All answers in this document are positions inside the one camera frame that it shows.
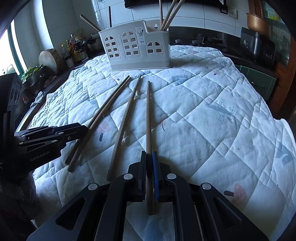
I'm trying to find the wooden chopstick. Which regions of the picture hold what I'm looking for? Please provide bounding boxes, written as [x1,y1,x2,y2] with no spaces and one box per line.
[159,0,164,31]
[67,78,130,172]
[146,81,154,215]
[163,0,177,30]
[108,6,112,28]
[164,0,185,31]
[65,75,130,165]
[79,15,101,32]
[106,75,142,182]

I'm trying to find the black range hood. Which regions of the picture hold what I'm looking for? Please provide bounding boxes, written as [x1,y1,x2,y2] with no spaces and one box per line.
[123,0,228,10]

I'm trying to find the grey metal pot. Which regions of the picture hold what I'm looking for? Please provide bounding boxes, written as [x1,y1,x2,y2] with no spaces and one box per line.
[87,33,103,52]

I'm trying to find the white quilted cloth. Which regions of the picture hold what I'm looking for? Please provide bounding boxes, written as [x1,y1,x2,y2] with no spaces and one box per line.
[31,46,295,240]

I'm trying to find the black rice cooker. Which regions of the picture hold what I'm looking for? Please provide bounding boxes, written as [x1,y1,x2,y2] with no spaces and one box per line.
[240,28,275,66]

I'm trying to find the copper inner pot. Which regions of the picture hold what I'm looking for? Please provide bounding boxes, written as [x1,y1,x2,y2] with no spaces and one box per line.
[246,13,272,38]

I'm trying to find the yellow-label oil bottle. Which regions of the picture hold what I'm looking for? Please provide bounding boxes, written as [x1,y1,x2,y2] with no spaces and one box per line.
[69,34,88,63]

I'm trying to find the white plastic utensil holder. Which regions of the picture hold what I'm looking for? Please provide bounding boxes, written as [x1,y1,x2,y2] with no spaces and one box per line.
[99,20,171,71]

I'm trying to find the round wooden cutting board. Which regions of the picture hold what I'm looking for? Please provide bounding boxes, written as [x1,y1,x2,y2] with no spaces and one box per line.
[38,49,64,75]

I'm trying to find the wooden glass cabinet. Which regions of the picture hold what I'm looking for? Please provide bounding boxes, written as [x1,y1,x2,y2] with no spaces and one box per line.
[248,1,295,120]

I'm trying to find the black gas stove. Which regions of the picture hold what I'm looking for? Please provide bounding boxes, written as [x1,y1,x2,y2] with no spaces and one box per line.
[171,34,228,51]

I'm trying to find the white wall socket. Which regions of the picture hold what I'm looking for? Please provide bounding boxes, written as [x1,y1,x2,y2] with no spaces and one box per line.
[228,8,237,19]

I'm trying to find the green vegetables in basin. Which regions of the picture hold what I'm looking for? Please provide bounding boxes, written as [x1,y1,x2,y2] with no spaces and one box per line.
[21,64,46,88]

